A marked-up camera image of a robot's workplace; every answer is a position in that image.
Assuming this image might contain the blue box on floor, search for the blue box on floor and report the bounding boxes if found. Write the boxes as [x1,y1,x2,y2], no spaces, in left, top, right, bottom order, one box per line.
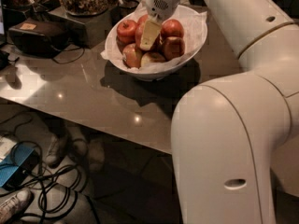
[0,145,38,190]

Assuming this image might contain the black cup with spoon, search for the black cup with spoon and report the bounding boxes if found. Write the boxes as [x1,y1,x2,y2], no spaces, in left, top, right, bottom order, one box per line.
[118,0,139,19]

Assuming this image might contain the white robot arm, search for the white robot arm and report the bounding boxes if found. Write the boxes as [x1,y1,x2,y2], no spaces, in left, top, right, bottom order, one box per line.
[171,0,299,224]

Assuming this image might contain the white paper bowl liner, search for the white paper bowl liner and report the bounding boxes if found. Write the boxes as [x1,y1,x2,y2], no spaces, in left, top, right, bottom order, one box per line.
[100,0,208,76]

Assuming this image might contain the yellow-red apple front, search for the yellow-red apple front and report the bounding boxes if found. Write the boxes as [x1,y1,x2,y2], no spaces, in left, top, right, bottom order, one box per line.
[141,52,165,67]

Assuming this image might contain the black floor cables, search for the black floor cables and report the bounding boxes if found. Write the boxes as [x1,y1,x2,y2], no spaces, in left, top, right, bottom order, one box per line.
[0,112,101,224]

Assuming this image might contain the red-yellow apple front left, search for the red-yellow apple front left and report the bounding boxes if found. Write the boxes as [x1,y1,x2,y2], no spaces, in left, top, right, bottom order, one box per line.
[122,43,143,68]

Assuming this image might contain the white sneaker bottom left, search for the white sneaker bottom left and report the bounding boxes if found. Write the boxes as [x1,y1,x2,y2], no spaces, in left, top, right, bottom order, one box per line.
[0,189,32,224]

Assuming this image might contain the white bowl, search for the white bowl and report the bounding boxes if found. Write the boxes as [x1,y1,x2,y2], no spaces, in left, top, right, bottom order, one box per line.
[104,3,208,82]

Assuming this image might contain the red apple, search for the red apple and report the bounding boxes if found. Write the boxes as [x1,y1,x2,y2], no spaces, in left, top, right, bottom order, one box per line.
[117,20,137,44]
[162,36,185,61]
[137,14,148,25]
[135,23,160,51]
[160,19,184,39]

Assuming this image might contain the black headset cable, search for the black headset cable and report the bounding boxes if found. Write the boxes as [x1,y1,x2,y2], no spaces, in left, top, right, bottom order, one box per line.
[50,45,86,65]

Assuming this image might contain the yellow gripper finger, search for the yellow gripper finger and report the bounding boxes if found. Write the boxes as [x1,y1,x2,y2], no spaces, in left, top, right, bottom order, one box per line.
[140,20,162,50]

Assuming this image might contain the dark square pedestal block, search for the dark square pedestal block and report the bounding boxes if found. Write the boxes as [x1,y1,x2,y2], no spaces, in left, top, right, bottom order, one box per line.
[49,7,111,49]

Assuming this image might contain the black VR headset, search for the black VR headset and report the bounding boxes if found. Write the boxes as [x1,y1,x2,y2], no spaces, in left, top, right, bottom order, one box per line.
[8,19,69,58]

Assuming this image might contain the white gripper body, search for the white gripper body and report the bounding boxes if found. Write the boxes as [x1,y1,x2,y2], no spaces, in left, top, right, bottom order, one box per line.
[146,0,180,23]

